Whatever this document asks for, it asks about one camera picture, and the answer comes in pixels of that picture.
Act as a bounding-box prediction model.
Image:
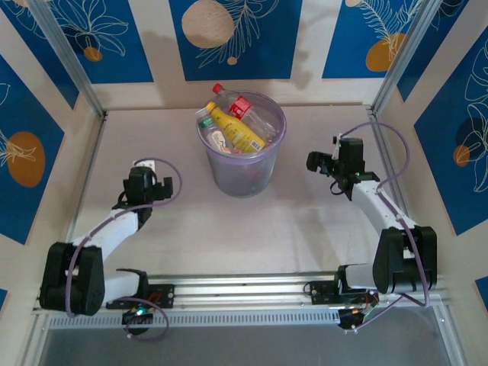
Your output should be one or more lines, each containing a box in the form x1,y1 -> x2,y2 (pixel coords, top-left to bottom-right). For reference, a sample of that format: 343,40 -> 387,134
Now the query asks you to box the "yellow plastic bottle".
205,101 -> 267,154

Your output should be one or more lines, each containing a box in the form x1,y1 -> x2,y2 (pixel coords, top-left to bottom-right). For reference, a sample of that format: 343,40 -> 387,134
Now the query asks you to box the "translucent purple plastic bin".
195,89 -> 288,198

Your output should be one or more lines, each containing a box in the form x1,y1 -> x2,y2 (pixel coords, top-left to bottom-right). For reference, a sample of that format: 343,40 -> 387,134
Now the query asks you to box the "clear cola bottle red label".
212,82 -> 278,144

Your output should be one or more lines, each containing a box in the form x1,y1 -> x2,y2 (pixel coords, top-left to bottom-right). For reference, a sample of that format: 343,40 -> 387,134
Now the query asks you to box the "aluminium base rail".
32,271 -> 453,316

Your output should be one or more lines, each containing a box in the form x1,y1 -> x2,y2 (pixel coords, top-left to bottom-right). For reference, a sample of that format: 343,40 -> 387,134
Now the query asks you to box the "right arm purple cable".
337,120 -> 432,335

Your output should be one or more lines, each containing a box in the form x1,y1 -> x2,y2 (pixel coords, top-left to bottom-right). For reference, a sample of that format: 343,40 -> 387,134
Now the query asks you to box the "aluminium frame post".
28,0 -> 107,117
371,0 -> 448,115

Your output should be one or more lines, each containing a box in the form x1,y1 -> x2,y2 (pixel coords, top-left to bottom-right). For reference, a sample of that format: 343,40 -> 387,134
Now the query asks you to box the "clear bottle green cap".
197,117 -> 230,153

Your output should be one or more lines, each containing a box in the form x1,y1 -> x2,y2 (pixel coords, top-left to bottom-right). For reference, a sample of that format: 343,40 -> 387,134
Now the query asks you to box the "slotted grey cable duct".
47,309 -> 344,331

